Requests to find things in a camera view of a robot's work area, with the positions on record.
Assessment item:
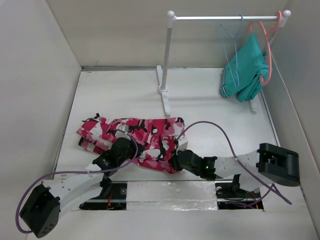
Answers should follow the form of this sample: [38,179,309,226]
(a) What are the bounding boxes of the pink camouflage trousers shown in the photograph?
[76,113,187,175]

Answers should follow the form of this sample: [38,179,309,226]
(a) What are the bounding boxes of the blue wire hanger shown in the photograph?
[219,14,245,89]

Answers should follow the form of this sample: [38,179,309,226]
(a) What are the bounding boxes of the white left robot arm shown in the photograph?
[16,137,139,239]

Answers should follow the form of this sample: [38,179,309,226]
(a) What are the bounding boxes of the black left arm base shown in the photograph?
[79,181,128,211]

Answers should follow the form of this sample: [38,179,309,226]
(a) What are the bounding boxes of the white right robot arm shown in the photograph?
[168,143,300,197]

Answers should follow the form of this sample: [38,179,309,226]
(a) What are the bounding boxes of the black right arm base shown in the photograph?
[215,182,264,210]

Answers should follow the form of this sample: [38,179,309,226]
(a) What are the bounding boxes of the pink plastic hanger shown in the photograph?
[249,11,283,86]

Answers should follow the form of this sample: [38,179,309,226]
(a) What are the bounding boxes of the white clothes rack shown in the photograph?
[156,9,291,117]

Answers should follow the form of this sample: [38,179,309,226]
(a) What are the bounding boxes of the teal garment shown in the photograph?
[220,33,269,102]

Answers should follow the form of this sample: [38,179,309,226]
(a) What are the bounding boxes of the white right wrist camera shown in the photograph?
[176,136,188,152]

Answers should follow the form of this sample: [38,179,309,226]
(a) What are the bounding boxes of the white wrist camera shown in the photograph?
[116,124,129,134]
[176,136,188,152]

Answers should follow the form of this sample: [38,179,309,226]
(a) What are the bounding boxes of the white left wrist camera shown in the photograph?
[116,124,129,134]

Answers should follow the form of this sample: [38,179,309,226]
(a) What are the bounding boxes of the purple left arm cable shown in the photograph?
[15,128,140,234]

